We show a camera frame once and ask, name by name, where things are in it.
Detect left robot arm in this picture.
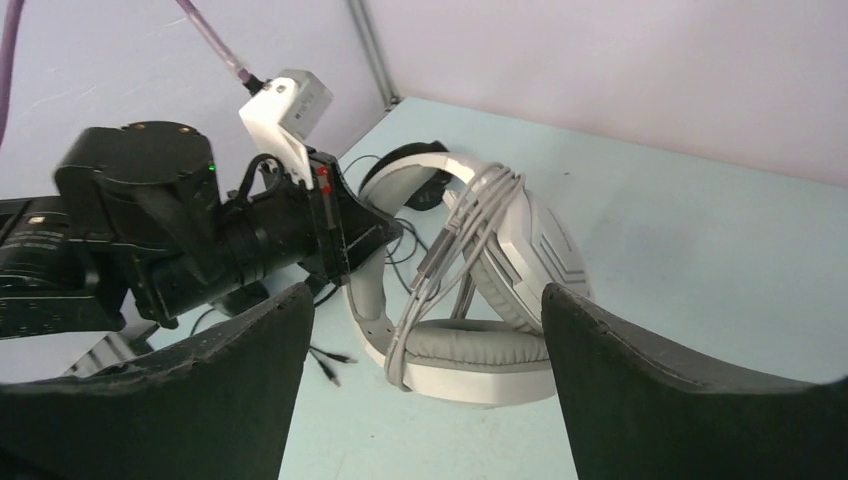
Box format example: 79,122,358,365
1,121,401,338

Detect thin black headphone cable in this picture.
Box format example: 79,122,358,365
341,155,432,293

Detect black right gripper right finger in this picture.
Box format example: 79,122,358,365
541,283,847,479

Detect aluminium frame rail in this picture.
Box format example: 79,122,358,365
347,0,403,112

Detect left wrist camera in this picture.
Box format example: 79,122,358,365
238,69,334,190

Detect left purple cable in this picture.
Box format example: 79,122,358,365
0,0,266,150

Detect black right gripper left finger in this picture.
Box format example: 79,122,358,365
1,284,314,479

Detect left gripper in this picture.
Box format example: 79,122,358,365
301,150,403,286

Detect black headphones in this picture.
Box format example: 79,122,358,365
357,140,453,212

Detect white headphones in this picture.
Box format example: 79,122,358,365
344,153,593,408

